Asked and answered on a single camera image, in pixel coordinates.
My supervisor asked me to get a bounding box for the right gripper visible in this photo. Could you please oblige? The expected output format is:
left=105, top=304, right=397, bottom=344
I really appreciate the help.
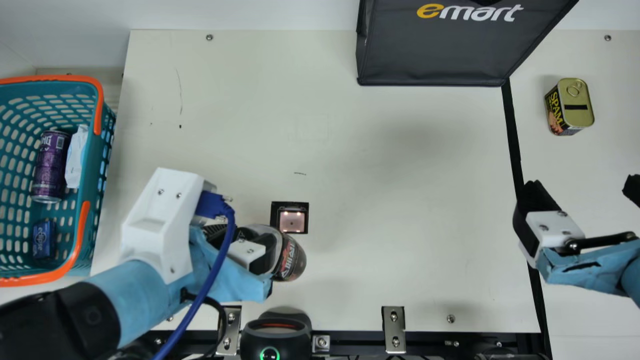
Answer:
left=512, top=174, right=640, bottom=307

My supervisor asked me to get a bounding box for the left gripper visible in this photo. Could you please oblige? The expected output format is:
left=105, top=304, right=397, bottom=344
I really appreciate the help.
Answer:
left=85, top=224, right=283, bottom=347

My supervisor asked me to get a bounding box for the small square scanner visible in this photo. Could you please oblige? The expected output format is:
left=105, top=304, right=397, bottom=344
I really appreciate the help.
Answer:
left=270, top=201, right=310, bottom=235

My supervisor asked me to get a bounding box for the teal shopping basket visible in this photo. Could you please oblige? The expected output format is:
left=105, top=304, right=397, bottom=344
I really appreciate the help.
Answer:
left=0, top=75, right=117, bottom=288

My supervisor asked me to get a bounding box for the black strip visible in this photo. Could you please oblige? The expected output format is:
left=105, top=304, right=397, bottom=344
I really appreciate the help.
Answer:
left=501, top=79, right=553, bottom=360

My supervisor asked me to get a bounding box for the black device with green light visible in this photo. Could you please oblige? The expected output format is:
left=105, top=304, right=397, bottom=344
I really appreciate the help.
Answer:
left=240, top=317, right=313, bottom=360

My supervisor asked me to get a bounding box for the rectangular gold tin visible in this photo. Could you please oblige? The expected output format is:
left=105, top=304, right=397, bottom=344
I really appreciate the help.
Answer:
left=544, top=77, right=596, bottom=137

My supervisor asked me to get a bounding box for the pale blue wet wipes pack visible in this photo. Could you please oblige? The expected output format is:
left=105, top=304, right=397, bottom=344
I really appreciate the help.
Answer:
left=65, top=125, right=90, bottom=190

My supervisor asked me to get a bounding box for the small blue mint box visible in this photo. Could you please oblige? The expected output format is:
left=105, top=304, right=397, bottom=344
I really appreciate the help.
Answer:
left=32, top=220, right=56, bottom=260

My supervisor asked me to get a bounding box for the purple drink can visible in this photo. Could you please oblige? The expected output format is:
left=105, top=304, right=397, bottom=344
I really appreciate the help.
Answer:
left=30, top=129, right=72, bottom=204

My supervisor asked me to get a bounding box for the dark grey bag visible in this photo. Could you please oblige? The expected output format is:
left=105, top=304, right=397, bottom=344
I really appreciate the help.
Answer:
left=356, top=0, right=580, bottom=87

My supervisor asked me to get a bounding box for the blue cable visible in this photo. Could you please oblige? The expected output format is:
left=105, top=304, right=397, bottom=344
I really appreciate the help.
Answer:
left=150, top=190, right=236, bottom=360

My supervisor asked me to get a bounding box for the black cable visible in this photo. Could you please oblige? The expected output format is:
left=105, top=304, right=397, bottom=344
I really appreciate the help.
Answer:
left=180, top=289, right=227, bottom=348

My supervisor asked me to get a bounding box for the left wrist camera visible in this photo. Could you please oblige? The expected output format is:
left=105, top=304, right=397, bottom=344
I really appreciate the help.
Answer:
left=120, top=167, right=206, bottom=285

